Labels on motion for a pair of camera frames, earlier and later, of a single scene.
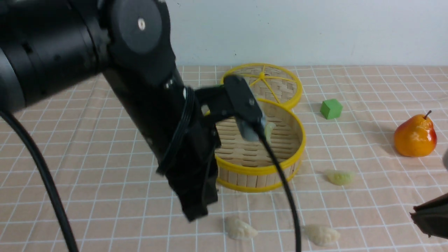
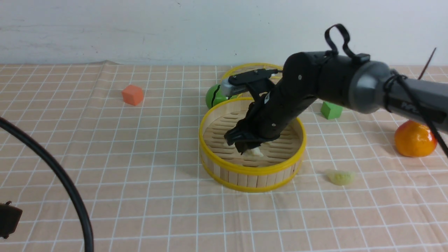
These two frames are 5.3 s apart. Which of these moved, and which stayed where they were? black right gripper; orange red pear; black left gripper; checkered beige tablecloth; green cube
Moved: black left gripper; black right gripper
Stayed: checkered beige tablecloth; orange red pear; green cube
